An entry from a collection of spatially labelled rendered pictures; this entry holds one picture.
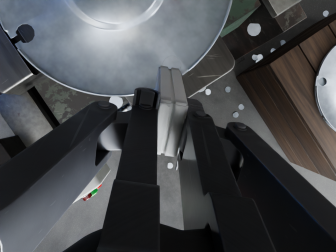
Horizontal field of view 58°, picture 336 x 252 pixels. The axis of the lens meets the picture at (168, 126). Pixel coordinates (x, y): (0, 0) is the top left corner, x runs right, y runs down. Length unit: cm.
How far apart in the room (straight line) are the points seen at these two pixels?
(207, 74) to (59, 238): 105
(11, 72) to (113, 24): 19
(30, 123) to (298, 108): 66
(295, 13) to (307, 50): 31
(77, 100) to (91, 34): 17
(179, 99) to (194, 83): 23
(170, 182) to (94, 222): 33
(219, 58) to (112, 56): 13
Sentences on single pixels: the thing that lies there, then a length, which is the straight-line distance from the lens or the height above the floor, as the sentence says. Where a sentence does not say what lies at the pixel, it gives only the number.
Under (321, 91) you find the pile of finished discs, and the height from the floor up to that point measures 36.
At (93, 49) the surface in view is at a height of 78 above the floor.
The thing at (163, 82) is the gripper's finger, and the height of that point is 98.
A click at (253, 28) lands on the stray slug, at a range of 55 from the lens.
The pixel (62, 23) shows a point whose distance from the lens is 40.
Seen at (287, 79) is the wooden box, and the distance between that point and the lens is 88.
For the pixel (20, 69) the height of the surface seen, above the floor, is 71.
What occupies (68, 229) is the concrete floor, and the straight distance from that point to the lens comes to 130.
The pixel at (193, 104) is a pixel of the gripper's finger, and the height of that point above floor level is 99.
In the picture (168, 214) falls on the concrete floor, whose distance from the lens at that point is 123.
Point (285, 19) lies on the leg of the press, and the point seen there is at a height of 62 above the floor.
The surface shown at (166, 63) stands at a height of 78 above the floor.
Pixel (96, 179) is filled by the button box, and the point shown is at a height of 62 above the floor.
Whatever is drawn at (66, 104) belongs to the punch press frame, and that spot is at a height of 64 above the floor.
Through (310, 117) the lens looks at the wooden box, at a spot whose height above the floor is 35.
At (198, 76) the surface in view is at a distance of 38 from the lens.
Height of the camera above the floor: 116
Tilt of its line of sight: 86 degrees down
